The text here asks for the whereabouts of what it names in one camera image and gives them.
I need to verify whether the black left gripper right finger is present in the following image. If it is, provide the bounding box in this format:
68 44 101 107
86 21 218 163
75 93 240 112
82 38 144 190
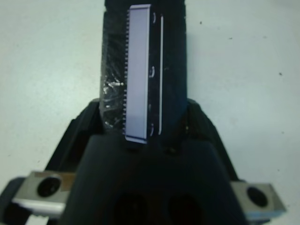
177 98 240 183

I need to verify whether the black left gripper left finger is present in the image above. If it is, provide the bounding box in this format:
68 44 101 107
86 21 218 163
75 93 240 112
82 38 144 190
44 98 104 174

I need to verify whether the black box lid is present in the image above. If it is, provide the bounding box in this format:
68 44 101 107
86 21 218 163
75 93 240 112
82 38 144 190
99 0 189 150

